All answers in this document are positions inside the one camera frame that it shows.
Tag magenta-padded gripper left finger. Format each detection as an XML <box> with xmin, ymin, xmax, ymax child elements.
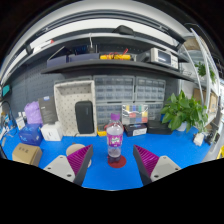
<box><xmin>43</xmin><ymin>143</ymin><xmax>94</xmax><ymax>187</ymax></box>

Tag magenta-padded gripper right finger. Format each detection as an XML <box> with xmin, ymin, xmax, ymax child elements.
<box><xmin>132</xmin><ymin>144</ymin><xmax>182</xmax><ymax>187</ymax></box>

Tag clear purple-capped drink bottle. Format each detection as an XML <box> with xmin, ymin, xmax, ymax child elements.
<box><xmin>105</xmin><ymin>112</ymin><xmax>125</xmax><ymax>164</ymax></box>

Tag flat round red coaster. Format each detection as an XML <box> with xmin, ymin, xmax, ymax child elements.
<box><xmin>107</xmin><ymin>154</ymin><xmax>128</xmax><ymax>169</ymax></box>

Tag black zip case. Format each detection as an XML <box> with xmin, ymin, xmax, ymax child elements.
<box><xmin>146</xmin><ymin>119</ymin><xmax>174</xmax><ymax>136</ymax></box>

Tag black box white label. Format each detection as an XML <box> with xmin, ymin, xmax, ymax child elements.
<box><xmin>123</xmin><ymin>123</ymin><xmax>148</xmax><ymax>138</ymax></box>

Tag white carton box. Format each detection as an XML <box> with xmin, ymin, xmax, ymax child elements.
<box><xmin>40</xmin><ymin>121</ymin><xmax>64</xmax><ymax>142</ymax></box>

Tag yellow red hand tool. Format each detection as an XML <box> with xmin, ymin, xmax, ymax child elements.
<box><xmin>96</xmin><ymin>123</ymin><xmax>108</xmax><ymax>138</ymax></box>

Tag brown cardboard box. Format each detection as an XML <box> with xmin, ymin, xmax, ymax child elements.
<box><xmin>11</xmin><ymin>143</ymin><xmax>44</xmax><ymax>167</ymax></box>

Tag black rectangular speaker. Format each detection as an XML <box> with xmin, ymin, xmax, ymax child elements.
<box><xmin>74</xmin><ymin>100</ymin><xmax>95</xmax><ymax>135</ymax></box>

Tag blue carton box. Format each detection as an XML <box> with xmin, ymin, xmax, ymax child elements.
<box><xmin>18</xmin><ymin>123</ymin><xmax>44</xmax><ymax>147</ymax></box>

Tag small white adapter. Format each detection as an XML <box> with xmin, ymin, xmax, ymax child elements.
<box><xmin>193</xmin><ymin>132</ymin><xmax>205</xmax><ymax>147</ymax></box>

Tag clear organizer box colourful parts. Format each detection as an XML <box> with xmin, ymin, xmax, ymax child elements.
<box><xmin>121</xmin><ymin>103</ymin><xmax>149</xmax><ymax>126</ymax></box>

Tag dark grey flat box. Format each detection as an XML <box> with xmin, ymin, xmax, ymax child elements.
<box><xmin>37</xmin><ymin>95</ymin><xmax>59</xmax><ymax>125</ymax></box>

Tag green potted plant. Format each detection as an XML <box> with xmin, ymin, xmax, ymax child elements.
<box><xmin>160</xmin><ymin>89</ymin><xmax>209</xmax><ymax>134</ymax></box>

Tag purple plastic bag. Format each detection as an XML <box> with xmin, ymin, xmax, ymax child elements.
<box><xmin>23</xmin><ymin>101</ymin><xmax>44</xmax><ymax>126</ymax></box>

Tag white pegboard tray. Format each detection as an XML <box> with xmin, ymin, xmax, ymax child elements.
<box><xmin>53</xmin><ymin>79</ymin><xmax>98</xmax><ymax>138</ymax></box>

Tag small white card box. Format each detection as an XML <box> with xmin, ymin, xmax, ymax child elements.
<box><xmin>14</xmin><ymin>116</ymin><xmax>26</xmax><ymax>131</ymax></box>

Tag narrow grey drawer cabinet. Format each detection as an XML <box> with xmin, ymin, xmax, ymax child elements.
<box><xmin>134</xmin><ymin>76</ymin><xmax>167</xmax><ymax>121</ymax></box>

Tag wide grey drawer cabinet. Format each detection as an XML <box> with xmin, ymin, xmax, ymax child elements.
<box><xmin>93</xmin><ymin>74</ymin><xmax>136</xmax><ymax>129</ymax></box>

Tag teal device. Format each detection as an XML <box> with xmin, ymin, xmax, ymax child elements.
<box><xmin>0</xmin><ymin>84</ymin><xmax>12</xmax><ymax>98</ymax></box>

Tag white metal rack unit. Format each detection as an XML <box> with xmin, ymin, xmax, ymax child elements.
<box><xmin>181</xmin><ymin>29</ymin><xmax>224</xmax><ymax>101</ymax></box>

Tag dark workbench shelf unit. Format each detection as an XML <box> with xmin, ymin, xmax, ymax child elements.
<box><xmin>6</xmin><ymin>24</ymin><xmax>188</xmax><ymax>81</ymax></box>

